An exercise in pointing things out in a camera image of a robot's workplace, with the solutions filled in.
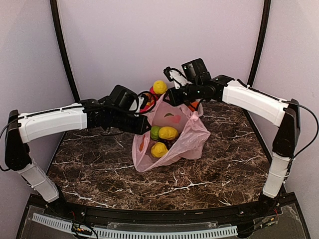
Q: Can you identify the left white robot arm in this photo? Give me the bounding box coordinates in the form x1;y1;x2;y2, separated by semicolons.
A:
1;98;151;217

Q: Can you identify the large yellow lemon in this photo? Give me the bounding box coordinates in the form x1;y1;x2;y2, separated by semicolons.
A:
153;80;167;95

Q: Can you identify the white cable duct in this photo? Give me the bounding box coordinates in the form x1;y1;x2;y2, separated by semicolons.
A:
32;213;238;239

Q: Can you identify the left black frame post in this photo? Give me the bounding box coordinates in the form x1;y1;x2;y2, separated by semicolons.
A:
50;0;80;102

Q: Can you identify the pink plastic bag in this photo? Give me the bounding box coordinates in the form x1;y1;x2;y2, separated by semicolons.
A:
132;96;210;172

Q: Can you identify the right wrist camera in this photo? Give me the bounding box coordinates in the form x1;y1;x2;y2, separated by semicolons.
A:
163;67;191;89

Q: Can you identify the orange fruit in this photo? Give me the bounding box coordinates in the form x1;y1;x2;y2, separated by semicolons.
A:
187;101;199;112

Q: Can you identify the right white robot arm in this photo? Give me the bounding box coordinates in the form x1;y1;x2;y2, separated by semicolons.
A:
164;69;302;216

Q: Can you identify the yellow fruit from bag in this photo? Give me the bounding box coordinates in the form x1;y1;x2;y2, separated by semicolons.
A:
151;142;168;158

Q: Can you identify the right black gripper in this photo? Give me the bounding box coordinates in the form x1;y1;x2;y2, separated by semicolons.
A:
162;81;202;106

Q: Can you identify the right black frame post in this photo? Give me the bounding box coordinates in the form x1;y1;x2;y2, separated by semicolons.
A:
247;0;271;86

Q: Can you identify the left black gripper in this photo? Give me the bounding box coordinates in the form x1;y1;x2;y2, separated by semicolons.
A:
110;110;152;135

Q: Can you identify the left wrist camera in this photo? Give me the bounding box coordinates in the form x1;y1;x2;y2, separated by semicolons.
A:
137;91;158;114

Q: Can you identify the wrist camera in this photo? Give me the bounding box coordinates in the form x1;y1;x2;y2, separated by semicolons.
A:
137;91;158;114
163;67;191;89

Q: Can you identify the black front rail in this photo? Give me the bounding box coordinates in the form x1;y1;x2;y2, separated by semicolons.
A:
45;193;302;230

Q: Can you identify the pink fruit back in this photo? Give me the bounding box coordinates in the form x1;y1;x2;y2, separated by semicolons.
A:
150;87;157;96

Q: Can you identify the black frame post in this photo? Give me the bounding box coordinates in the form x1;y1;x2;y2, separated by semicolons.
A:
247;0;271;86
50;0;80;102

